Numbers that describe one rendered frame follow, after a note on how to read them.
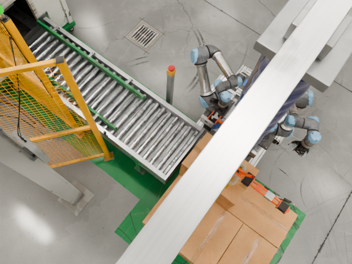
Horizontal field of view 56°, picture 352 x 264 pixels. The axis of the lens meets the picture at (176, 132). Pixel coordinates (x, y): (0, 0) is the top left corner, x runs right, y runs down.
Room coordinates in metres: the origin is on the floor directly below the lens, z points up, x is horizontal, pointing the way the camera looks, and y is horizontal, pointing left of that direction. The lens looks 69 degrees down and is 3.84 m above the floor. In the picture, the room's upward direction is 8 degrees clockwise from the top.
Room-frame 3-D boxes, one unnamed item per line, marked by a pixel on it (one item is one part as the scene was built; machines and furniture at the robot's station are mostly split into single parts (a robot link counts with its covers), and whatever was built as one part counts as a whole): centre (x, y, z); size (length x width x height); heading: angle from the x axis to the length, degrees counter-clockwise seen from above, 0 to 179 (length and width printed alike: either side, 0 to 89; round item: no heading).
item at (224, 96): (1.19, -0.34, 1.59); 0.09 x 0.08 x 0.11; 29
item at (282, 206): (0.49, -0.94, 1.18); 0.08 x 0.07 x 0.05; 58
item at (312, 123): (0.96, -0.90, 1.82); 0.11 x 0.11 x 0.08; 87
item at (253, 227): (0.41, -0.56, 0.34); 1.20 x 1.00 x 0.40; 60
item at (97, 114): (1.53, 1.34, 0.60); 1.60 x 0.10 x 0.09; 60
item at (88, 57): (1.99, 1.07, 0.60); 1.60 x 0.10 x 0.09; 60
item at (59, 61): (0.88, 1.11, 1.05); 0.87 x 0.10 x 2.10; 112
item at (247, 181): (0.68, -0.65, 1.18); 0.10 x 0.08 x 0.06; 148
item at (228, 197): (0.82, -0.45, 0.74); 0.60 x 0.40 x 0.40; 59
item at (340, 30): (0.81, -0.44, 2.91); 0.16 x 0.16 x 0.10; 60
